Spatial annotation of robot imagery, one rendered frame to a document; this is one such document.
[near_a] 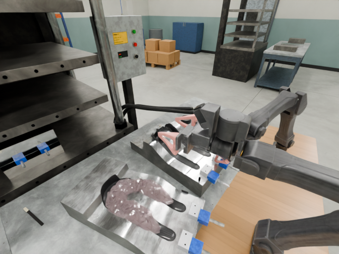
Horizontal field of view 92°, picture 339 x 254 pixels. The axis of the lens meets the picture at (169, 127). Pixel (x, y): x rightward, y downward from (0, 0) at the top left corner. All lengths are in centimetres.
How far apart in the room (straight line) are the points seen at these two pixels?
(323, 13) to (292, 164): 669
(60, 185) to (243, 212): 85
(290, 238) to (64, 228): 77
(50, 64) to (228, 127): 89
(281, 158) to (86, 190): 67
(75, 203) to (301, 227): 71
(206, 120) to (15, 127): 92
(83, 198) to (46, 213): 22
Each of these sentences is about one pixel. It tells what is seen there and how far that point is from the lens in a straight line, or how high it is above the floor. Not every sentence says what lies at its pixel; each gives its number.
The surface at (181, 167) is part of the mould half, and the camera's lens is 81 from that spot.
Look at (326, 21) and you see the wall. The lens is 704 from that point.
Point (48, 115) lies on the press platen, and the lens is 110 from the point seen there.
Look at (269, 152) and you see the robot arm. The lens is 44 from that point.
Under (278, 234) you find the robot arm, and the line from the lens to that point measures 63.
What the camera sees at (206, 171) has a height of 92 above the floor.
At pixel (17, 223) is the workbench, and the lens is 98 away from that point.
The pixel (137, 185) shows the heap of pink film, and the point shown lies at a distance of 74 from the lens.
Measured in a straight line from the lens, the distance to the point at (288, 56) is 426.
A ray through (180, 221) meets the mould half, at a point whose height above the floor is 85.
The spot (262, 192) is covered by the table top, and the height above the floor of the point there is 80.
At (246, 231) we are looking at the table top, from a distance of 81.
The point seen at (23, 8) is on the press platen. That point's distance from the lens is 104.
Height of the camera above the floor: 150
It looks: 35 degrees down
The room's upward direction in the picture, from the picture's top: straight up
